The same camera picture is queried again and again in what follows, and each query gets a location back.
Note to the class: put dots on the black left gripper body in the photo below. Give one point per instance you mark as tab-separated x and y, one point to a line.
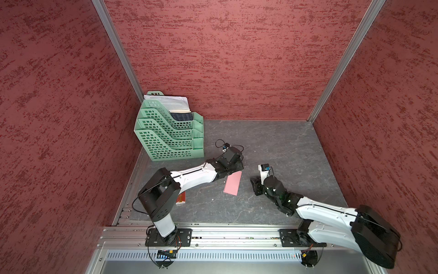
237	166

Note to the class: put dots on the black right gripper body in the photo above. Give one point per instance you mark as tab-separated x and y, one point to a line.
259	188

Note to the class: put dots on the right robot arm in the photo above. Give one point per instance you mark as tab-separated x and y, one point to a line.
361	229

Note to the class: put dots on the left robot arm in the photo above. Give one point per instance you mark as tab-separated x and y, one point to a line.
160	194

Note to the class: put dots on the red pencil box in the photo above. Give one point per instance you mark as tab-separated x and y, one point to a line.
181	199

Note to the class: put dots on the dark blue book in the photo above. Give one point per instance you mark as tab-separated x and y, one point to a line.
182	116

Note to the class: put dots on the green plastic file organizer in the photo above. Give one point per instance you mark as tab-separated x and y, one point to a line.
165	139

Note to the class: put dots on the white papers in organizer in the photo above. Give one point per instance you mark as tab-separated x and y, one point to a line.
172	104

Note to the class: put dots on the perforated metal vent strip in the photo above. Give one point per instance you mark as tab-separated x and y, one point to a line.
206	255

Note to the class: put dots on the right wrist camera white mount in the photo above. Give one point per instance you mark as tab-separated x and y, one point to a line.
265	171

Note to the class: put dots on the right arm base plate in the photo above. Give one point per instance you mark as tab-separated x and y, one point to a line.
296	238

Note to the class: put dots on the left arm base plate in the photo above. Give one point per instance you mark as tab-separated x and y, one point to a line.
180	237

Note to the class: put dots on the aluminium front rail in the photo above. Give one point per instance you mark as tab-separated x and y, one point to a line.
228	236

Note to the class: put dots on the left corner aluminium post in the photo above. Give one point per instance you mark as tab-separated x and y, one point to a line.
111	31

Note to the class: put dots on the corner aluminium post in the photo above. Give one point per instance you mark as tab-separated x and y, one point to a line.
111	31
368	19

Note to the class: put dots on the right corner aluminium post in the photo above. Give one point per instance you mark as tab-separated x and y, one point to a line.
368	19

